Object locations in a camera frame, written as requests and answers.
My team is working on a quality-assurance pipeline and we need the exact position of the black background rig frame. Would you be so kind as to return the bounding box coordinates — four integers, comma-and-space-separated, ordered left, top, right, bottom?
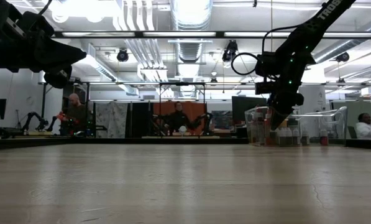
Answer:
158, 82, 206, 138
41, 82, 91, 138

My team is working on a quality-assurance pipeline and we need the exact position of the black curtain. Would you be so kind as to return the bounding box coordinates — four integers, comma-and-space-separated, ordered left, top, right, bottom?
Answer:
131, 101, 154, 139

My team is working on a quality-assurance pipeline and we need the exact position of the black partition panel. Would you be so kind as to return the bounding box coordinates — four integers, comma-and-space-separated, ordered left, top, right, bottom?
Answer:
231, 96, 268, 131

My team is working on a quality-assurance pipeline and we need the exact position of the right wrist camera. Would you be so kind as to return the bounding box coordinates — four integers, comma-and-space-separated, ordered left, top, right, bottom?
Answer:
255, 81, 277, 95

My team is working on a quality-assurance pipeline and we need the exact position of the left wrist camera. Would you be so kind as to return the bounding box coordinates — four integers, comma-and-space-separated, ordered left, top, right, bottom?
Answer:
5, 11, 55, 40

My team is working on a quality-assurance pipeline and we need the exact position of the pale green partition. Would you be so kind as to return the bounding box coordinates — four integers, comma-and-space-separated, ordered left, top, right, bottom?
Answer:
332, 101, 371, 141

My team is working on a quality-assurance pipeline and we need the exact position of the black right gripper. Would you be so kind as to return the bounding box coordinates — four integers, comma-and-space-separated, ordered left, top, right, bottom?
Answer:
268, 81, 305, 131

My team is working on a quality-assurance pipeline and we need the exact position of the dark sign board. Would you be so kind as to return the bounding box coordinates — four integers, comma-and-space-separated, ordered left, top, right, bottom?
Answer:
211, 110, 233, 127

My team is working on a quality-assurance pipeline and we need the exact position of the small dark dropper bottle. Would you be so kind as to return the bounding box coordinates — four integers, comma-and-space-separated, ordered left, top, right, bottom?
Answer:
291, 127, 301, 147
301, 129, 311, 147
278, 127, 288, 147

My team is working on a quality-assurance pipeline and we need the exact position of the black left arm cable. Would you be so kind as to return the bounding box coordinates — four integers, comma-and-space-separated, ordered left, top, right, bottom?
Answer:
37, 0, 53, 17

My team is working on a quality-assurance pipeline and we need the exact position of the large green coloring bottle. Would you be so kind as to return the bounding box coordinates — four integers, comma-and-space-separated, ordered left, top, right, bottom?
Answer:
286, 117, 300, 129

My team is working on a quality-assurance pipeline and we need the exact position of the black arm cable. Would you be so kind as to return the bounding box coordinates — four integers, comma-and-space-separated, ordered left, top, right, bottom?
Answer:
37, 0, 53, 17
231, 24, 301, 77

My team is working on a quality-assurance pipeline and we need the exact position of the large red coloring bottle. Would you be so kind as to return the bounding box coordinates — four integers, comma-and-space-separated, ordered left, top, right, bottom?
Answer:
254, 106, 265, 146

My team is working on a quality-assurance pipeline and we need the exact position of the orange curtain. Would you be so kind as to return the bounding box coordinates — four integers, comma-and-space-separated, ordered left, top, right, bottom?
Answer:
153, 101, 207, 135

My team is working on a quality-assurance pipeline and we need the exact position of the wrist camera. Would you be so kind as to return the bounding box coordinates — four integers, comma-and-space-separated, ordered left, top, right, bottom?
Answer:
5, 11, 55, 40
255, 81, 277, 95

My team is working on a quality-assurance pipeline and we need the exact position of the white pillar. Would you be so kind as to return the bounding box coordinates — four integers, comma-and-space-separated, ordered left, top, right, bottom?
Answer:
298, 84, 327, 139

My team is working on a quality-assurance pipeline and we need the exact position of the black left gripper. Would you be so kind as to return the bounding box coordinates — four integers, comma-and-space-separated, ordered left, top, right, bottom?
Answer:
17, 37, 87, 90

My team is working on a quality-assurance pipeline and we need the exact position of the black hanging spotlight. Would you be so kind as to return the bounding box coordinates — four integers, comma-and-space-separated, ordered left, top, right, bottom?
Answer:
116, 48, 129, 63
221, 39, 239, 63
336, 51, 350, 63

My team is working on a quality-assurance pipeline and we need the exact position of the large red-orange coloring bottle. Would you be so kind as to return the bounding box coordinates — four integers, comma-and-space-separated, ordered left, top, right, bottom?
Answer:
264, 109, 275, 146

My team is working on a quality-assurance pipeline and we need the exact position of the white rectangular air duct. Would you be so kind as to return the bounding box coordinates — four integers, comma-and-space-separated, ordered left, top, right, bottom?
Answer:
73, 43, 139, 96

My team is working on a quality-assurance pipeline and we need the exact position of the patterned grey curtain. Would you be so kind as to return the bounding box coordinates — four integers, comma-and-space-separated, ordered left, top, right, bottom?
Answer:
94, 101, 129, 139

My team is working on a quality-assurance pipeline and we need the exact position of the silver ventilation duct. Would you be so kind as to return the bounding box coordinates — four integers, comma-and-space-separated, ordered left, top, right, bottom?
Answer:
169, 0, 214, 97

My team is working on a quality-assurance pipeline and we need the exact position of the clear plastic container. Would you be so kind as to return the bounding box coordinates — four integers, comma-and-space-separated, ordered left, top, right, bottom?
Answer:
244, 106, 349, 147

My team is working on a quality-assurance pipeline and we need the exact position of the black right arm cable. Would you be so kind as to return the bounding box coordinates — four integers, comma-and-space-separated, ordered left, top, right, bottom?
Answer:
231, 24, 301, 77

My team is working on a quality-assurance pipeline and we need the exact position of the person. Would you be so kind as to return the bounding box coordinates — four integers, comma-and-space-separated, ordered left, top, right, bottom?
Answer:
165, 101, 192, 134
60, 93, 88, 136
355, 112, 371, 140

